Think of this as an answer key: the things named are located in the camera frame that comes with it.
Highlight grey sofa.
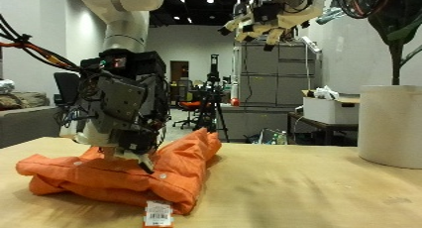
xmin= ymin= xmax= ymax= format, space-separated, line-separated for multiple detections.
xmin=0 ymin=92 xmax=61 ymax=149

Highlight silver cable plug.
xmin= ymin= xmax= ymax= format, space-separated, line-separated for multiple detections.
xmin=315 ymin=7 xmax=346 ymax=25

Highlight grey filing cabinet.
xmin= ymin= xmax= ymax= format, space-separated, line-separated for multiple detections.
xmin=235 ymin=39 xmax=322 ymax=108

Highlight black camera tripod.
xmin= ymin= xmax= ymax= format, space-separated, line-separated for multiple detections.
xmin=193 ymin=54 xmax=229 ymax=143

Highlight white round plant pot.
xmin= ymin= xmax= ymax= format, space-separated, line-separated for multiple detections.
xmin=355 ymin=84 xmax=422 ymax=170

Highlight red black cable bundle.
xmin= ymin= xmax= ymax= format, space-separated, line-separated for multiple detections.
xmin=0 ymin=13 xmax=83 ymax=72

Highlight white plastic bag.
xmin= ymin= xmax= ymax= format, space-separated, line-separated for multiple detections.
xmin=312 ymin=85 xmax=340 ymax=101

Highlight orange shirt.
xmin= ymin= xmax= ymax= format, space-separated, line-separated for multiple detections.
xmin=14 ymin=127 xmax=222 ymax=228

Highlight green potted plant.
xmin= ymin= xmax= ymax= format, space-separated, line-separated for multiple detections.
xmin=367 ymin=0 xmax=422 ymax=86

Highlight green plastic bottle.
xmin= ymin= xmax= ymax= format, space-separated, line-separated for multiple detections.
xmin=268 ymin=131 xmax=287 ymax=146

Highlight brown sofa cushion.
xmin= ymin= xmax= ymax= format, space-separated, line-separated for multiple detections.
xmin=0 ymin=91 xmax=49 ymax=111

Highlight dark side table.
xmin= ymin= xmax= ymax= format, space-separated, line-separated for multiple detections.
xmin=287 ymin=112 xmax=358 ymax=147

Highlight orange seat office chair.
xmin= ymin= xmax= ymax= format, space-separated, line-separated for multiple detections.
xmin=171 ymin=78 xmax=203 ymax=129

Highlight silver foil bundle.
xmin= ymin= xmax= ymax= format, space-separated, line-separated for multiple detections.
xmin=0 ymin=78 xmax=16 ymax=94

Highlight white power strip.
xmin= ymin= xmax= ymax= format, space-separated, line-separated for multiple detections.
xmin=300 ymin=36 xmax=322 ymax=55

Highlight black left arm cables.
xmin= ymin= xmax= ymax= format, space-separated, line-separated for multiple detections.
xmin=332 ymin=0 xmax=396 ymax=20

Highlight brown door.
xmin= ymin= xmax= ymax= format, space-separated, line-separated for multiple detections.
xmin=170 ymin=59 xmax=190 ymax=83

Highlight grey low cabinet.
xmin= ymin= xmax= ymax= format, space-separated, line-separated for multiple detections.
xmin=215 ymin=103 xmax=304 ymax=143

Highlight black office chair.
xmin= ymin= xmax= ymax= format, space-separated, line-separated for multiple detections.
xmin=53 ymin=71 xmax=82 ymax=107

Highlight white cardboard box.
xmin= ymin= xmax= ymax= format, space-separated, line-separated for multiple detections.
xmin=302 ymin=89 xmax=359 ymax=125

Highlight white price tag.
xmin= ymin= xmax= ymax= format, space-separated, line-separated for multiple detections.
xmin=142 ymin=199 xmax=175 ymax=228

